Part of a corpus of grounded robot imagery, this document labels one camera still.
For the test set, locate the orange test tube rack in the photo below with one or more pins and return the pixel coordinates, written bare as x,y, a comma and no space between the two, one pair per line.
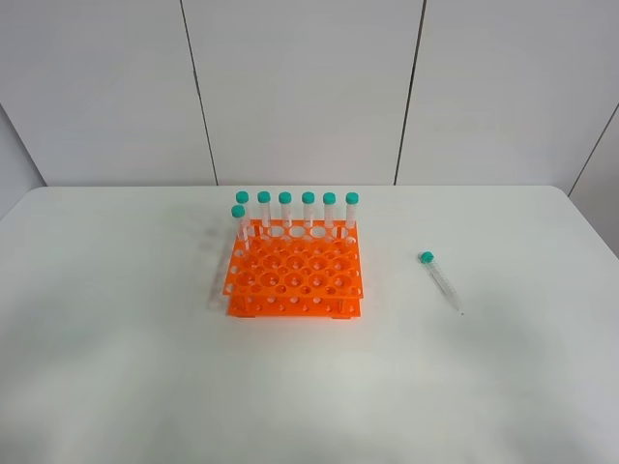
295,272

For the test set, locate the front left rack tube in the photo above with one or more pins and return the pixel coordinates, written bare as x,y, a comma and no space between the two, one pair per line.
239,213

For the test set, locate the teal capped test tube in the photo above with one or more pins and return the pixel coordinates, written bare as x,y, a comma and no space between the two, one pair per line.
428,260

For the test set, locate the row tube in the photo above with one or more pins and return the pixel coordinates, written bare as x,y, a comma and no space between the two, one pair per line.
308,199
242,198
329,201
351,200
264,201
285,200

